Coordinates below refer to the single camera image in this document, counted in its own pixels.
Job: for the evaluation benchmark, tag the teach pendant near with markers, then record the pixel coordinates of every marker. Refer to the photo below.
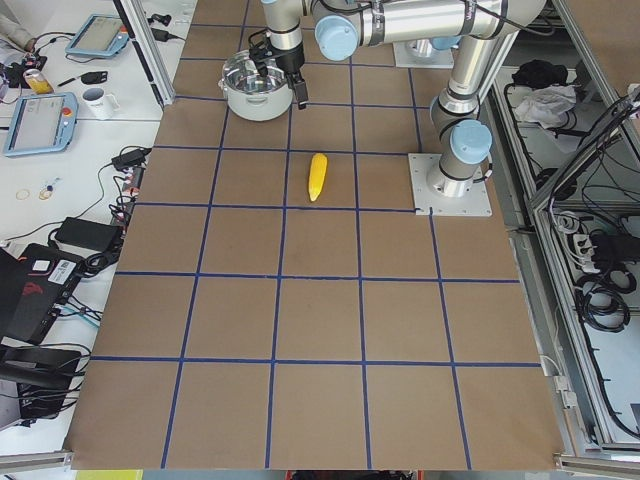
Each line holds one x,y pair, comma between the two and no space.
41,124

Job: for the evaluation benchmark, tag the large black power brick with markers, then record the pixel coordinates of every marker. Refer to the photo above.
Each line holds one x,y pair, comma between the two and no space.
89,234

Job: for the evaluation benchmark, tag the glass pot lid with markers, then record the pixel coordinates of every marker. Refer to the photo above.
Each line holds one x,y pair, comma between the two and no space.
239,74

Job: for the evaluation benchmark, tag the yellow corn cob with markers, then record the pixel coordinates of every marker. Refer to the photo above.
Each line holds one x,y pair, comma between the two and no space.
317,174

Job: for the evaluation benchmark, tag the white steel cooking pot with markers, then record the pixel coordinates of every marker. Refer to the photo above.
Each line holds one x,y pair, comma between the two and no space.
250,95

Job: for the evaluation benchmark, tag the yellow drink can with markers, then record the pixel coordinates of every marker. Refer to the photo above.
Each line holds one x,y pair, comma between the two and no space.
37,82

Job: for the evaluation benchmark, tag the aluminium frame post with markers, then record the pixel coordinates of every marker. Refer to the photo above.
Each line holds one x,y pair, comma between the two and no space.
132,14

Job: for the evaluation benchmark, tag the teach pendant far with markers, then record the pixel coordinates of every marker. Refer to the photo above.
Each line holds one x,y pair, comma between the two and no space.
101,36

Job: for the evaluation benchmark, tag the teach pendant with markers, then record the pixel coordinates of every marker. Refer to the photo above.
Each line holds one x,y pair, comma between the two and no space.
101,36
41,124

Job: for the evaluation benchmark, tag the white mug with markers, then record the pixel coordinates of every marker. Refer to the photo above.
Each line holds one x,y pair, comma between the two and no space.
103,105

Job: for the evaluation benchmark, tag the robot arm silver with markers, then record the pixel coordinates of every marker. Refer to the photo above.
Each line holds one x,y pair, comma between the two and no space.
343,26

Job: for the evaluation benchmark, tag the black laptop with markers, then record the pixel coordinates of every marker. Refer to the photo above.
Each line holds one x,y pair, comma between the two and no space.
33,287

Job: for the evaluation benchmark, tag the black power adapter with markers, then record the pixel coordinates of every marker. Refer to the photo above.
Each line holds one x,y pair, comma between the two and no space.
133,158

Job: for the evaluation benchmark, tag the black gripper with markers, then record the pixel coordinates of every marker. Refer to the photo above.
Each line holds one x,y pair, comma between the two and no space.
289,60

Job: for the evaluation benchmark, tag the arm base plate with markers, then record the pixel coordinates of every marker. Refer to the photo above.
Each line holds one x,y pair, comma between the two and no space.
435,53
438,195

